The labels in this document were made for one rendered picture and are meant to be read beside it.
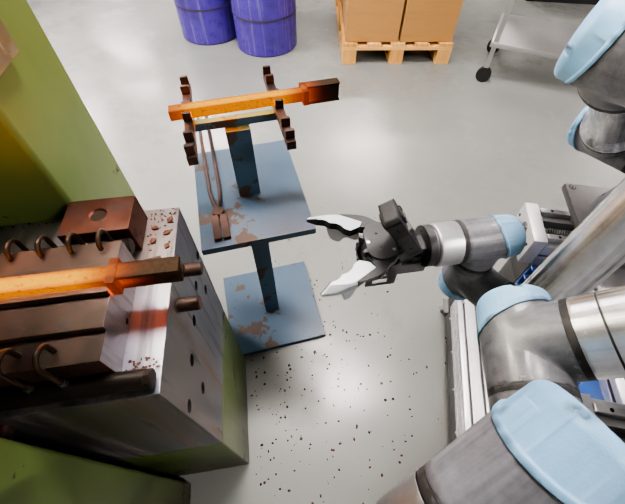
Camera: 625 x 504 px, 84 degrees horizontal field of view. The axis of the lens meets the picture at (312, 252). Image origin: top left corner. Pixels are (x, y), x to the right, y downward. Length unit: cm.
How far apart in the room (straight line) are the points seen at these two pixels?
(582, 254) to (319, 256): 133
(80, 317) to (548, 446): 55
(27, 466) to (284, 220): 68
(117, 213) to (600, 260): 77
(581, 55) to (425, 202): 161
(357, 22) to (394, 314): 242
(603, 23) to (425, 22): 288
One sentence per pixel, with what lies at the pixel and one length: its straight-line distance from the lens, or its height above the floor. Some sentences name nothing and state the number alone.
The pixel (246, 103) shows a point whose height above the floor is 100.
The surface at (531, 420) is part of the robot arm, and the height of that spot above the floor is 122.
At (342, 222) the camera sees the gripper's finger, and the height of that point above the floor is 100.
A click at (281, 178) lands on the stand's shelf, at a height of 74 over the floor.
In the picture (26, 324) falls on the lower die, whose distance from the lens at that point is 64.
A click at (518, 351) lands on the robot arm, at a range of 38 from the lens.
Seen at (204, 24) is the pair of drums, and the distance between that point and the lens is 379.
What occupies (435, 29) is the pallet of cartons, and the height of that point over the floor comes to 26.
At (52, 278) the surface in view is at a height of 101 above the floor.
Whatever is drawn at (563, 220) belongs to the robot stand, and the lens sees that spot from 113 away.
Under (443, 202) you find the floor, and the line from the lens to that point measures 217.
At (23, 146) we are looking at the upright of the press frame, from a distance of 78.
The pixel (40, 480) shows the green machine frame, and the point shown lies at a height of 82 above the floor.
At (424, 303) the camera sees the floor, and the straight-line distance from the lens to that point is 172.
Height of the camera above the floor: 144
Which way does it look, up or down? 53 degrees down
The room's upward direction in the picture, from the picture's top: straight up
